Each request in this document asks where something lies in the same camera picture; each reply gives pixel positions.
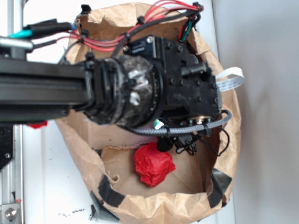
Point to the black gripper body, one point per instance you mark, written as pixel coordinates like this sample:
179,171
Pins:
185,87

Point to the silver corner bracket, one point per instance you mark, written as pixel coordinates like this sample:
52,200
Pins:
10,213

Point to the brown paper bag bin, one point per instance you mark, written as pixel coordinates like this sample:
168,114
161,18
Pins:
199,186

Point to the aluminium frame rail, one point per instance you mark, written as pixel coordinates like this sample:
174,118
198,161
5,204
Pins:
11,177

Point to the red crumpled paper ball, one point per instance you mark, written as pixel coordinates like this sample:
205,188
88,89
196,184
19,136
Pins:
152,165

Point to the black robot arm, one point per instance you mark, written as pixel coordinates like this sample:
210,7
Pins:
116,90

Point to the black metal bracket plate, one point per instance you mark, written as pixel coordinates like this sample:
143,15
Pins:
6,145

